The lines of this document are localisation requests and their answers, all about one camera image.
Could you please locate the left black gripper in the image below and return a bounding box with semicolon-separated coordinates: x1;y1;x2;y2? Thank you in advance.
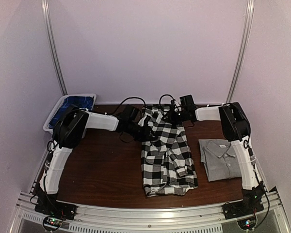
127;121;158;142

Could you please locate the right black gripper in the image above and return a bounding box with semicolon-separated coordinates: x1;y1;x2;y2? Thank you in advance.
164;108;188;125

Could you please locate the black white plaid shirt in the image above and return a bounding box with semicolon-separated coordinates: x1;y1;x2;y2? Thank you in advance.
141;105;198;197

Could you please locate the grey shirt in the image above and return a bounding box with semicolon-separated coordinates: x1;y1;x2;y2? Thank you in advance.
199;139;242;182

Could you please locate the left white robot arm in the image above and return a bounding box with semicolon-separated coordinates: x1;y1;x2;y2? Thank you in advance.
36;105;156;216

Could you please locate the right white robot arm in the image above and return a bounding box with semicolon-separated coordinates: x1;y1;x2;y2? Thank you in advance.
164;101;266;215

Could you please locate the blue plaid shirt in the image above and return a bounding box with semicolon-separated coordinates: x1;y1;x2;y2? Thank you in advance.
49;96;97;128

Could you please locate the white plastic basket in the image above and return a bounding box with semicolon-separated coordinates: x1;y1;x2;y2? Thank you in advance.
43;93;97;133

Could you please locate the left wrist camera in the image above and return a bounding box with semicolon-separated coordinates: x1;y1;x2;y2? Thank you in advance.
119;105;150;127

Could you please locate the left black cable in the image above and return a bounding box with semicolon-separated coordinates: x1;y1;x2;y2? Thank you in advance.
111;97;147;117

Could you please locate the front aluminium rail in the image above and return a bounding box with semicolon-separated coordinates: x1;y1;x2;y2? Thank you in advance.
14;191;289;233

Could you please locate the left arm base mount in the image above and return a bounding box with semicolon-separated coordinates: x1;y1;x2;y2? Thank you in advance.
34;202;77;220

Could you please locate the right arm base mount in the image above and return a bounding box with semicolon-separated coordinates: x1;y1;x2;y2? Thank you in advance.
222;200;264;219

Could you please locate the right aluminium frame post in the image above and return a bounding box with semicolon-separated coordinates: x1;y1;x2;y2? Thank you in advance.
226;0;255;102

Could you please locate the aluminium frame post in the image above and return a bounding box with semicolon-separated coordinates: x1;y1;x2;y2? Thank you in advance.
226;0;255;102
41;0;68;95

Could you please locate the left aluminium frame post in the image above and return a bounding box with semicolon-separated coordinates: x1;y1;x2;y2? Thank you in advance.
41;0;68;95

